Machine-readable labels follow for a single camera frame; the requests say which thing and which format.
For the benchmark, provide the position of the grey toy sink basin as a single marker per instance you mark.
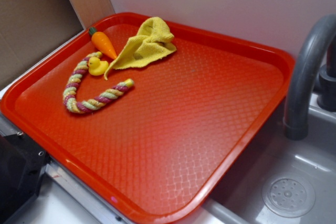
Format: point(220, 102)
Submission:
point(277, 180)

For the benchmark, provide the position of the yellow cloth towel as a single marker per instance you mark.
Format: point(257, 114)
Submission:
point(152, 42)

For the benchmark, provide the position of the yellow rubber duck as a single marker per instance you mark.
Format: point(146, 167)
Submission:
point(96, 66)

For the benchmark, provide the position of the grey toy faucet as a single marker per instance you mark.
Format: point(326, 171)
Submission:
point(315, 66)

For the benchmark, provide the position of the brown cardboard panel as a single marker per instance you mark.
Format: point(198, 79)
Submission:
point(31, 29)

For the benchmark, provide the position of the red plastic tray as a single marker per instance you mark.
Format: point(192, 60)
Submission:
point(157, 152)

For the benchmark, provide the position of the orange toy carrot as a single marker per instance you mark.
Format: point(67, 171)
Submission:
point(102, 42)

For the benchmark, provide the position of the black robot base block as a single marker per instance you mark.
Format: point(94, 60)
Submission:
point(23, 164)

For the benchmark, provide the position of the braided multicolour rope toy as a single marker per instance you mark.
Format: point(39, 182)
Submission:
point(97, 103)

